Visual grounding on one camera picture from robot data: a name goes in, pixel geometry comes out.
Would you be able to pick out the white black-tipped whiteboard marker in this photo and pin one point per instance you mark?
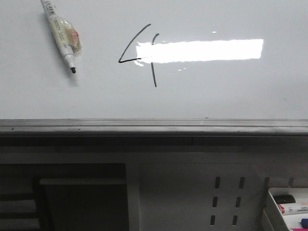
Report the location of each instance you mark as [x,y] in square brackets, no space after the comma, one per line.
[65,35]

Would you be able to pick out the white pegboard panel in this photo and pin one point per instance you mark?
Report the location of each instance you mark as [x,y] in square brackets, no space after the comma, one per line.
[187,188]

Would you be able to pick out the dark cabinet with white shelf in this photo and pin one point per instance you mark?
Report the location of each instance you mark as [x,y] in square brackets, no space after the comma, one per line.
[63,197]

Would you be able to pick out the red-capped white marker in tray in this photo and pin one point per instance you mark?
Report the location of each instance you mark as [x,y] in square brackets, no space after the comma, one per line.
[293,209]

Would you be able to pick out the white marker tray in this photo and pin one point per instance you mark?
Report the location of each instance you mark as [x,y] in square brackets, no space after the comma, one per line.
[279,216]

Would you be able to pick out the pink object in tray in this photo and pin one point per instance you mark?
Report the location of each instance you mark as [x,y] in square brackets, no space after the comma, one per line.
[299,229]

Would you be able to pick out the blue marker in tray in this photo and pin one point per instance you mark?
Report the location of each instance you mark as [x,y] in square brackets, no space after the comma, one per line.
[304,223]

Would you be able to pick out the white whiteboard with aluminium frame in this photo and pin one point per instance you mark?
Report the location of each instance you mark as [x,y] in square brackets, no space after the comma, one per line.
[156,70]

